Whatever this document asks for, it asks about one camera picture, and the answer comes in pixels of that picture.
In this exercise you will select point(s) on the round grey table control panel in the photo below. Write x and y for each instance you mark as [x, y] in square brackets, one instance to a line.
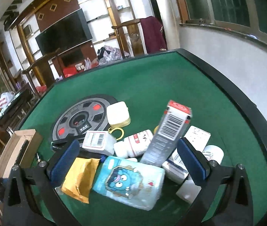
[88, 114]

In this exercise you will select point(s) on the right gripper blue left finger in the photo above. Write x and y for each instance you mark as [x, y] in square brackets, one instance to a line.
[61, 161]

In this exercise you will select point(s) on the yellow keyring loop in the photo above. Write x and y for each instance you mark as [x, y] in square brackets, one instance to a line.
[117, 133]

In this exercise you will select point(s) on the white medicine bottle red label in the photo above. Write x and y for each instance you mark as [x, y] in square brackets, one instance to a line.
[133, 146]

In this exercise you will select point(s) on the maroon jacket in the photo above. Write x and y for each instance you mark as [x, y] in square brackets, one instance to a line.
[153, 35]

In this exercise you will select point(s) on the black folding side table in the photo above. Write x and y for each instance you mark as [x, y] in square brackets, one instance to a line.
[13, 111]

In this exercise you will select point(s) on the white square paper box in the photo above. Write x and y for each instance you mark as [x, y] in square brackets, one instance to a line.
[197, 137]

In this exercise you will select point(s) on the dark wooden chair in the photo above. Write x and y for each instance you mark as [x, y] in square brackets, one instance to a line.
[43, 66]

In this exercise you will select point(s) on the wooden chair with maroon cloth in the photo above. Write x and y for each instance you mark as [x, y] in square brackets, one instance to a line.
[134, 37]

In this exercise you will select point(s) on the white plastic bottle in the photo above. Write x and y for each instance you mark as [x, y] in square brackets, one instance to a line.
[188, 191]

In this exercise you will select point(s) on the light blue cartoon tissue pack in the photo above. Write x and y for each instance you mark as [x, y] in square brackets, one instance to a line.
[129, 182]

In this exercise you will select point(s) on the cardboard box tray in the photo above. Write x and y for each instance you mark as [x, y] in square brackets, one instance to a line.
[13, 148]

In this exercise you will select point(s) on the pile of clothes bags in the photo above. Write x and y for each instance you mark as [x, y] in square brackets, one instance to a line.
[107, 54]

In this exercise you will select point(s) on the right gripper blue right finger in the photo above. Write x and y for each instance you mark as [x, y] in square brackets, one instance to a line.
[195, 162]

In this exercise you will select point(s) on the grey silver long carton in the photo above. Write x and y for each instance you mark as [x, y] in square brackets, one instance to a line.
[172, 127]

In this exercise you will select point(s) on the yellow round object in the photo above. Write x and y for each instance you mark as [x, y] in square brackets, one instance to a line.
[155, 129]

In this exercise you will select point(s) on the silver standing air conditioner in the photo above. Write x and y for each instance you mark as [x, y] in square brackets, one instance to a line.
[156, 11]

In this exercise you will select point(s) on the white round jar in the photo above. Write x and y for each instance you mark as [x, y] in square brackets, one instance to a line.
[213, 152]

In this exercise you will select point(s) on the white box with barcode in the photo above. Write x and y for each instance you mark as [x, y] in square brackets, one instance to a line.
[99, 142]

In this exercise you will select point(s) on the white blue medicine box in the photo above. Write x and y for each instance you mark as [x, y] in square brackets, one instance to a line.
[175, 169]

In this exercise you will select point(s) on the white plastic bag red print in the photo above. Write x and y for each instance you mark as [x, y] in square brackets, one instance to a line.
[6, 98]

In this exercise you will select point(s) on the yellow padded envelope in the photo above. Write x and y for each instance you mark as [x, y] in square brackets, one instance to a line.
[79, 179]

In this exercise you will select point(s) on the white square case yellow base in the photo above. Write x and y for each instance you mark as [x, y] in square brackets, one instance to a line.
[118, 115]

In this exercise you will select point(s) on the black flat screen television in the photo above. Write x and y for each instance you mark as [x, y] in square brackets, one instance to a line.
[65, 34]

